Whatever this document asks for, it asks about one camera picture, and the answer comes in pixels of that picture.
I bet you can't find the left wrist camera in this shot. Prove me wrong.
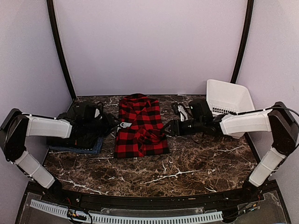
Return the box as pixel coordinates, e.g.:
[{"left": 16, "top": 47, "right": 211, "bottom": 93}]
[{"left": 73, "top": 102, "right": 103, "bottom": 121}]

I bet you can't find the black corner frame post left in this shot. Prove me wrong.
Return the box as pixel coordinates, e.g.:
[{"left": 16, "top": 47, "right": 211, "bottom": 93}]
[{"left": 46, "top": 0, "right": 77, "bottom": 101}]

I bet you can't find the white slotted cable duct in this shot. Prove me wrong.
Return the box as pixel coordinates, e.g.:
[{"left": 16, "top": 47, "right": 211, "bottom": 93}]
[{"left": 30, "top": 199, "right": 223, "bottom": 224}]

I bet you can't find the black pinstripe folded shirt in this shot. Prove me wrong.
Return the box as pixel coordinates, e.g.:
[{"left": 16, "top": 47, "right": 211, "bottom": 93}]
[{"left": 45, "top": 105, "right": 103, "bottom": 150}]

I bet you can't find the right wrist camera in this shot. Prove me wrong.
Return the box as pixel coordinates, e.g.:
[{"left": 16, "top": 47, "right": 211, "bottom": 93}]
[{"left": 171, "top": 99, "right": 214, "bottom": 122}]

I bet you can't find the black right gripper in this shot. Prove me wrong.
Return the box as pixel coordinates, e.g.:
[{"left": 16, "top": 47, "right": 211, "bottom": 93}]
[{"left": 161, "top": 118, "right": 204, "bottom": 137}]

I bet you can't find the blue checked folded shirt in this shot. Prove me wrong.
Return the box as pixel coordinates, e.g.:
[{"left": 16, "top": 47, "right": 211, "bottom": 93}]
[{"left": 47, "top": 138, "right": 103, "bottom": 154}]

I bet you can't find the white plastic basket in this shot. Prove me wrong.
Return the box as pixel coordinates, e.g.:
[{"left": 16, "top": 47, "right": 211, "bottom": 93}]
[{"left": 206, "top": 79, "right": 258, "bottom": 139}]

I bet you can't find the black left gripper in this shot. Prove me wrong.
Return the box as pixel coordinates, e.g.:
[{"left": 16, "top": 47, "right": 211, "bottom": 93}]
[{"left": 85, "top": 113, "right": 122, "bottom": 137}]

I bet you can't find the red black plaid shirt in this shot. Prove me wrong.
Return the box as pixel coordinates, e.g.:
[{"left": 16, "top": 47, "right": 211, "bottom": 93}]
[{"left": 114, "top": 93, "right": 170, "bottom": 159}]

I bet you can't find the black corner frame post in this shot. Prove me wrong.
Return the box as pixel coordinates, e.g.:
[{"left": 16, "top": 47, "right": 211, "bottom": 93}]
[
  {"left": 46, "top": 0, "right": 77, "bottom": 101},
  {"left": 230, "top": 0, "right": 254, "bottom": 84}
]

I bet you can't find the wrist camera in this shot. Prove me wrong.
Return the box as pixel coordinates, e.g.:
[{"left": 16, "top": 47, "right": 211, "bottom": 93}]
[
  {"left": 73, "top": 102, "right": 103, "bottom": 121},
  {"left": 171, "top": 99, "right": 214, "bottom": 122}
]

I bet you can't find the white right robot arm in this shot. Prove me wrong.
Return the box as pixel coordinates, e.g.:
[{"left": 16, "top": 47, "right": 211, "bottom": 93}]
[{"left": 162, "top": 99, "right": 299, "bottom": 203}]

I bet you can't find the black front rail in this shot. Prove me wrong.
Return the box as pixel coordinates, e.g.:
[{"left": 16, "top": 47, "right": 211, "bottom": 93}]
[{"left": 36, "top": 187, "right": 258, "bottom": 210}]

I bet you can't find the black corner frame post right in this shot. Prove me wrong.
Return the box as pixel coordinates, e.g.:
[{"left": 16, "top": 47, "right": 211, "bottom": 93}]
[{"left": 230, "top": 0, "right": 254, "bottom": 84}]

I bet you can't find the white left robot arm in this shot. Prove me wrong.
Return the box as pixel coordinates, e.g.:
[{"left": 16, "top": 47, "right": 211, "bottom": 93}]
[{"left": 0, "top": 108, "right": 120, "bottom": 203}]

